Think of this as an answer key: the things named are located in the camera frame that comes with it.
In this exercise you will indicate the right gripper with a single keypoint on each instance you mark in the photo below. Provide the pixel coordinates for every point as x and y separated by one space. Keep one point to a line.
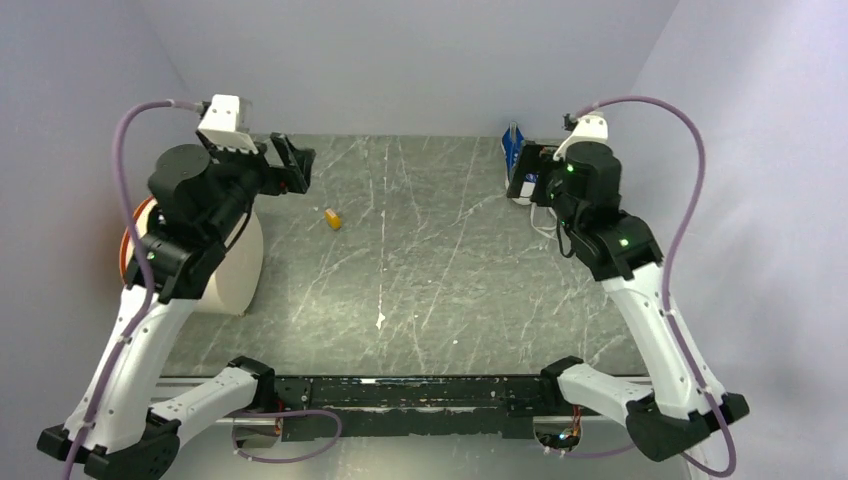
531 161

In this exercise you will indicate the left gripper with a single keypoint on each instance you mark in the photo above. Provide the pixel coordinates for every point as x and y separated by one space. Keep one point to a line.
293 178

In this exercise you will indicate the blue canvas sneaker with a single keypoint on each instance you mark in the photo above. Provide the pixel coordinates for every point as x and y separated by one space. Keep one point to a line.
510 144

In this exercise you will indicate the white shoelace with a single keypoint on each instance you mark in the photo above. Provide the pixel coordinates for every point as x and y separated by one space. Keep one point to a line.
543 221

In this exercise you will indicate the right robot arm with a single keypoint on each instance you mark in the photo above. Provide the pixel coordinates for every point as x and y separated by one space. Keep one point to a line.
684 404

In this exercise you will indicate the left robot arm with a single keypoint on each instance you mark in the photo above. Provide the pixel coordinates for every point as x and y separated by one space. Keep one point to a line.
203 195

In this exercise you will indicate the small yellow block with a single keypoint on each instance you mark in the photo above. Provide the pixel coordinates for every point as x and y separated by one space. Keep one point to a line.
333 219

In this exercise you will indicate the white orange cylindrical bucket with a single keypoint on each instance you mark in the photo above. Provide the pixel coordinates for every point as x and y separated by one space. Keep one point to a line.
232 286

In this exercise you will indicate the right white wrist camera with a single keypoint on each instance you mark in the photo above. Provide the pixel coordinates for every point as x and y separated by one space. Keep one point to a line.
591 127

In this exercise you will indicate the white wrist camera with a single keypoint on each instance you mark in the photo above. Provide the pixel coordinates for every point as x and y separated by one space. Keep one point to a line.
225 126
591 127

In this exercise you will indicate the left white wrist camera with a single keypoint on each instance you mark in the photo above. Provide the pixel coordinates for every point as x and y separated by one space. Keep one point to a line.
225 126

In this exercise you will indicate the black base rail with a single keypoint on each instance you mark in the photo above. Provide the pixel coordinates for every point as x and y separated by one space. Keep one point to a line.
509 405

